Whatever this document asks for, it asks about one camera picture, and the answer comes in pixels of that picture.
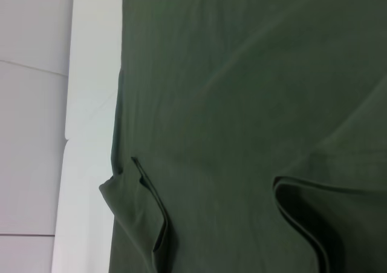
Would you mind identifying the dark green shirt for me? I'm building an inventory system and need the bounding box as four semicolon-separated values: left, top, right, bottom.
98;0;387;273

